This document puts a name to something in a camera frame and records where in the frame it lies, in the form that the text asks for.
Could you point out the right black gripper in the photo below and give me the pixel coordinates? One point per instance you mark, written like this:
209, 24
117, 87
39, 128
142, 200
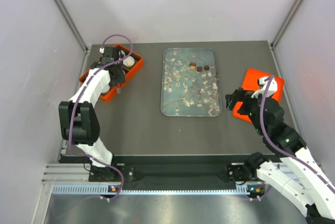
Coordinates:
239, 94

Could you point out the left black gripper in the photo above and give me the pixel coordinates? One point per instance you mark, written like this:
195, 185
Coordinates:
121, 79

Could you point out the dark heart chocolate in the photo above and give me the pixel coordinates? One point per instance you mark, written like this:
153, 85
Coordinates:
199, 68

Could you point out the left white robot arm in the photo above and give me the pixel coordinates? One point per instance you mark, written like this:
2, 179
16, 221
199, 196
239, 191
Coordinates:
78, 121

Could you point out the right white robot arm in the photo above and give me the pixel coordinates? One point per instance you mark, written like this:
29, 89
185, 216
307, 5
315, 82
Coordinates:
312, 194

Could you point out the orange chocolate box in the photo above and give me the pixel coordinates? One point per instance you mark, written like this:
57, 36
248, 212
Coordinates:
129, 72

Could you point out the floral blue tray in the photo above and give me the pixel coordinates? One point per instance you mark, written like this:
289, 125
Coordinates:
187, 93

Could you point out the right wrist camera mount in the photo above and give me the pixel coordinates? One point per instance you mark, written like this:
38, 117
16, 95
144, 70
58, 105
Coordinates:
267, 87

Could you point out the grey cable duct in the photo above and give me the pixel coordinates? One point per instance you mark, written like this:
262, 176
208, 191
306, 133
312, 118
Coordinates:
104, 189

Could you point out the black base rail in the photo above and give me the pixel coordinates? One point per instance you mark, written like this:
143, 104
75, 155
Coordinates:
170, 172

